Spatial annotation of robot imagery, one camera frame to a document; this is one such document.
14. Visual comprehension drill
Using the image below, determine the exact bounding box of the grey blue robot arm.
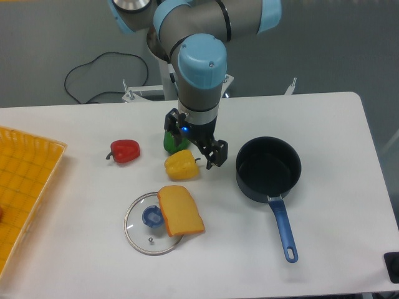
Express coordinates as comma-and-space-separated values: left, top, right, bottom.
108, 1, 282, 169

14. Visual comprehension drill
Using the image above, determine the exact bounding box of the glass lid blue knob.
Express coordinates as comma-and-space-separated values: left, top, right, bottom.
123, 192, 183, 256

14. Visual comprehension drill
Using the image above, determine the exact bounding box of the yellow toy bell pepper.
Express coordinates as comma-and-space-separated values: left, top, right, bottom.
164, 149, 200, 181

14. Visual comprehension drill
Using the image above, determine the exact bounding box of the yellow woven tray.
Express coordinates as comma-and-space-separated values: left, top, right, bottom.
1, 126, 67, 276

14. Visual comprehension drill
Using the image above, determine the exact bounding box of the green toy bell pepper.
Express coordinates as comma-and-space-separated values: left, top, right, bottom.
163, 131, 190, 154

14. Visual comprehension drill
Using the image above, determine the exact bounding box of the black device at table edge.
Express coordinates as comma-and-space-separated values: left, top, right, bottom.
383, 252, 399, 284

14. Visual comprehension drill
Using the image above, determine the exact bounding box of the black cable on floor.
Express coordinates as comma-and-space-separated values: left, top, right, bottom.
64, 51, 149, 105

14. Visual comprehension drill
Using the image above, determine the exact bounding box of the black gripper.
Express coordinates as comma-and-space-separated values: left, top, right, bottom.
164, 108, 228, 170

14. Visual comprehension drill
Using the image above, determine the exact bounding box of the red toy bell pepper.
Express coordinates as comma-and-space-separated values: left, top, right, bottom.
105, 140, 141, 164

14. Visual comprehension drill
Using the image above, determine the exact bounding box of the dark pot blue handle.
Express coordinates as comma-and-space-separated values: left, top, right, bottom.
236, 136, 302, 263

